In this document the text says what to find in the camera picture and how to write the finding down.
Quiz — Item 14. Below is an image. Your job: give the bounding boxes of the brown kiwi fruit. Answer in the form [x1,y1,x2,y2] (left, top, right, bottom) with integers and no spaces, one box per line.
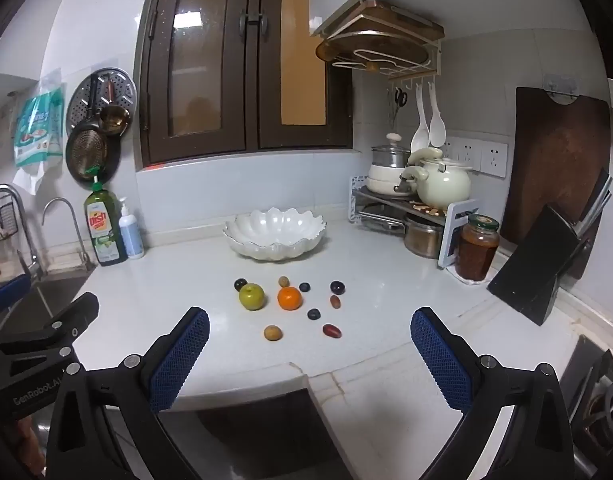
[263,325,282,341]

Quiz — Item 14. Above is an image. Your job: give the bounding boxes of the dark plum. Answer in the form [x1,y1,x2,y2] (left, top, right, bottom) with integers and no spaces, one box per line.
[331,281,346,295]
[234,278,248,292]

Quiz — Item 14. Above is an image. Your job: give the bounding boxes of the green apple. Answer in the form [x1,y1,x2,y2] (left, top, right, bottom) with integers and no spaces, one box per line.
[238,283,266,311]

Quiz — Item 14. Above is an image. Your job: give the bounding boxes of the orange tangerine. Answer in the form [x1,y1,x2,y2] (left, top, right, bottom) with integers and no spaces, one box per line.
[277,286,303,311]

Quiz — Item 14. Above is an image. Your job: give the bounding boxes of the red date front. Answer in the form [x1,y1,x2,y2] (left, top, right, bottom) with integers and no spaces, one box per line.
[323,324,343,339]

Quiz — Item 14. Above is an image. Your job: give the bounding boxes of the white grey kitchen rack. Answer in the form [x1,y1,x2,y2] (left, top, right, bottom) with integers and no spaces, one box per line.
[348,177,481,269]

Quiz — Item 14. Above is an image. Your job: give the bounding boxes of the steel sink basin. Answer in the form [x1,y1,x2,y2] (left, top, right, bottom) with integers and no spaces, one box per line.
[0,271,90,335]

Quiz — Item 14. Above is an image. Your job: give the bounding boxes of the chrome tall faucet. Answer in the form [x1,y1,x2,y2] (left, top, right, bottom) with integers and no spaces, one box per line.
[0,182,47,281]

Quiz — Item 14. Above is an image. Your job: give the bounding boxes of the chrome small faucet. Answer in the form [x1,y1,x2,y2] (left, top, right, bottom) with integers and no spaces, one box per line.
[40,196,97,272]

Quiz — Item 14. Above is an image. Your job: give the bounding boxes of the gas stove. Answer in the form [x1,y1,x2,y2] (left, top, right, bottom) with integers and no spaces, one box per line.
[561,336,613,479]

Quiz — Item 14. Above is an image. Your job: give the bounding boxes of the white blue pump bottle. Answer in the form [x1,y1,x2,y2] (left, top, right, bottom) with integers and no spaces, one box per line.
[119,197,145,259]

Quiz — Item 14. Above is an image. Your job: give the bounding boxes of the green dish soap bottle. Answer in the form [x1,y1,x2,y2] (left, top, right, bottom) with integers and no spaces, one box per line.
[84,166,128,266]

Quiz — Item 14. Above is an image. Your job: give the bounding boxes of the teal plastic bag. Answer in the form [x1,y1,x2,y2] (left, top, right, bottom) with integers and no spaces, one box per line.
[14,70,64,196]

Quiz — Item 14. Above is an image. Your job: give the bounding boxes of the black frying pan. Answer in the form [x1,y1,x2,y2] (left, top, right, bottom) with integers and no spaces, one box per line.
[66,75,121,186]

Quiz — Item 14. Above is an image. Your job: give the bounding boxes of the black knife block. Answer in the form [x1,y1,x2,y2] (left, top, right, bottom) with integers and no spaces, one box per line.
[488,169,613,326]

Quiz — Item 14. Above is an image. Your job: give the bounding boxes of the white scalloped ceramic bowl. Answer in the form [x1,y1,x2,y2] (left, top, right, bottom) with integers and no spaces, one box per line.
[223,208,327,262]

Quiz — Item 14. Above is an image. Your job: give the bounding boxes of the glass jar brown sauce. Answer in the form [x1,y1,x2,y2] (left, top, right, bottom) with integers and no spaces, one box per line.
[455,214,500,282]

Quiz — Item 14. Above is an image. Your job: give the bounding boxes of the small brass ladle pot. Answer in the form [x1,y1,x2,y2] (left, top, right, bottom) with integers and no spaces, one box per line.
[98,76,132,136]

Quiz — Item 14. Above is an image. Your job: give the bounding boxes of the stainless steel pot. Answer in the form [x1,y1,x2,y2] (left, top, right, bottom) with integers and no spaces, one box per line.
[404,214,443,259]

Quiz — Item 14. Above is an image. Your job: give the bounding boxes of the round perforated steel tray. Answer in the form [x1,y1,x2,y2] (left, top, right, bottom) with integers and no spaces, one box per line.
[66,67,137,134]

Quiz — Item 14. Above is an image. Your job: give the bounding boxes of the cream ceramic kettle pot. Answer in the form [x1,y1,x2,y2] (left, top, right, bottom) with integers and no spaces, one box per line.
[401,148,471,209]

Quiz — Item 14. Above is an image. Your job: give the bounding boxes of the dark wooden cutting board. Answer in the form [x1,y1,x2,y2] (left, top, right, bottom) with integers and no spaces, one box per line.
[501,87,610,244]

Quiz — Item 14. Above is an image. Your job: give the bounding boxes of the cream pot with glass lid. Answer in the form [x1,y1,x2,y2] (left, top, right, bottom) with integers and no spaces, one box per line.
[365,132,416,198]

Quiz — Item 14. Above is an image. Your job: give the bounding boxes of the white rice spoon left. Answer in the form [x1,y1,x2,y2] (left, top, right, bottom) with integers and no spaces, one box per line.
[410,84,429,154]

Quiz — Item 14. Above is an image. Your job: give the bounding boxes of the white rice spoon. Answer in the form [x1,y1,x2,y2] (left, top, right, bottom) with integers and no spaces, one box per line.
[428,81,447,148]
[410,84,429,154]

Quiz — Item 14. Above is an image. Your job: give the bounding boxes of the white rice spoon right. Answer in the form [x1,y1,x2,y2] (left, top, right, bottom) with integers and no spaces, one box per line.
[428,81,447,148]

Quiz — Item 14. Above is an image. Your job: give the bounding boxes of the black scissors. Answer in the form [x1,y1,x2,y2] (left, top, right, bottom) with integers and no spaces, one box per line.
[389,87,409,129]

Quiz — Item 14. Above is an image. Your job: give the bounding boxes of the black wire sink basket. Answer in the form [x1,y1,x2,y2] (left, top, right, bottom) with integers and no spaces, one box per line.
[0,198,18,242]

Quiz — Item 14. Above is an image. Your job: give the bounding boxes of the white wall power sockets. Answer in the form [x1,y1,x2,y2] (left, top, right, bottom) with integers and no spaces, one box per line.
[441,136,508,178]

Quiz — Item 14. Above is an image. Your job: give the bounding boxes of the dark brown window frame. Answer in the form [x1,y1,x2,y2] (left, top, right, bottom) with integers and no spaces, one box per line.
[139,0,352,166]

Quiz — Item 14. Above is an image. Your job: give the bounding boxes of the hanging white wire rack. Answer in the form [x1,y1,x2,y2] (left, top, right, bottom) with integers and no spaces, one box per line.
[331,42,442,91]

